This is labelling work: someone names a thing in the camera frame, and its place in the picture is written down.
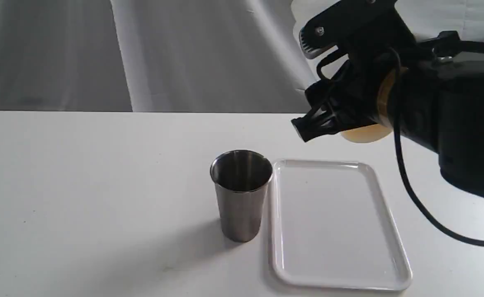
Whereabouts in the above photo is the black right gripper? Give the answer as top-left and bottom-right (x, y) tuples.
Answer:
(291, 38), (416, 142)

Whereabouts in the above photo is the translucent squeeze bottle amber liquid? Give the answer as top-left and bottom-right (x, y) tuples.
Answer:
(291, 0), (393, 144)

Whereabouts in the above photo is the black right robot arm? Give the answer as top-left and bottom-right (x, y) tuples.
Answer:
(292, 31), (484, 198)

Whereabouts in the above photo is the stainless steel cup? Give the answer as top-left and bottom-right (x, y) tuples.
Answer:
(209, 150), (273, 243)

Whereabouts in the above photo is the white plastic tray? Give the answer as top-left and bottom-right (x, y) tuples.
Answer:
(268, 159), (412, 292)

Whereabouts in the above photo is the grey fabric backdrop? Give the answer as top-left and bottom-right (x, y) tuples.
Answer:
(0, 0), (484, 114)

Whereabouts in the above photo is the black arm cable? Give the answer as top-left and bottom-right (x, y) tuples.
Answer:
(388, 47), (484, 249)

